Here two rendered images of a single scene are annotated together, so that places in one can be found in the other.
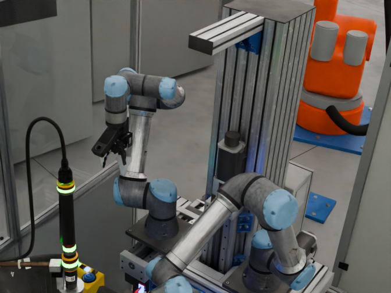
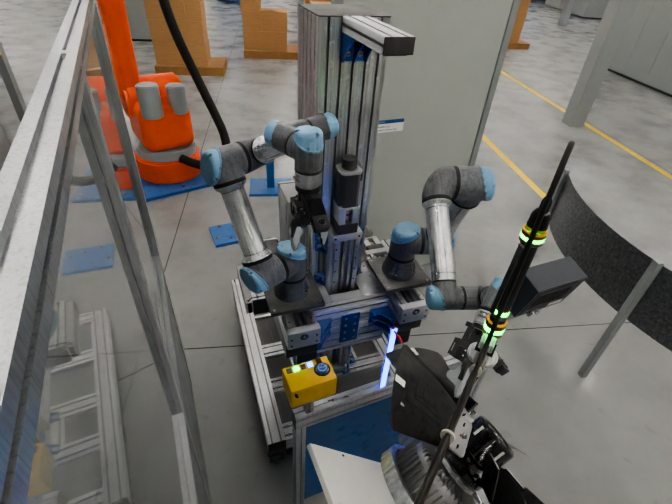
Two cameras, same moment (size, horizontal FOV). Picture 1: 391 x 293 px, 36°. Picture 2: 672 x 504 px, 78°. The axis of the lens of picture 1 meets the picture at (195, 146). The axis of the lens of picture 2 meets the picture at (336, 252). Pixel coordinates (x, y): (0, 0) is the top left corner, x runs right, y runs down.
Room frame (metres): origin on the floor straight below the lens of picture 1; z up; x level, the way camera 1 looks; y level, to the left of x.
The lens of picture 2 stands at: (1.12, 1.06, 2.23)
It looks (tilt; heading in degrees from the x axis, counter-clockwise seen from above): 37 degrees down; 306
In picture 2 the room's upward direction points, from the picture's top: 4 degrees clockwise
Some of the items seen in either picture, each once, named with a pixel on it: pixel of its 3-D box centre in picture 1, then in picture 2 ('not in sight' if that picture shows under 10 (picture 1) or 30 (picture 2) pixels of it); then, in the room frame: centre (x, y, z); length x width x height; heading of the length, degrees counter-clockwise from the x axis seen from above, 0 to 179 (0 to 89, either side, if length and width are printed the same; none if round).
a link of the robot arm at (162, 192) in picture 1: (161, 197); (290, 259); (2.01, 0.12, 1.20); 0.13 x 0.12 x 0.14; 82
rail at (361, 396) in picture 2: not in sight; (401, 382); (1.47, 0.05, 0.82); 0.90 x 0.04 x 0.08; 61
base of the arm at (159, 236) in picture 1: (162, 219); (291, 281); (2.01, 0.12, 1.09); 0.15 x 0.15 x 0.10
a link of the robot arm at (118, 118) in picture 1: (114, 114); (307, 177); (1.79, 0.28, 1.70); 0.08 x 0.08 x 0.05
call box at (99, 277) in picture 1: (80, 282); (309, 382); (1.66, 0.40, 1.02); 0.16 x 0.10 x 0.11; 61
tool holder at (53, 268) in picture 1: (67, 275); (486, 345); (1.20, 0.33, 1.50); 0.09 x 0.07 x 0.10; 96
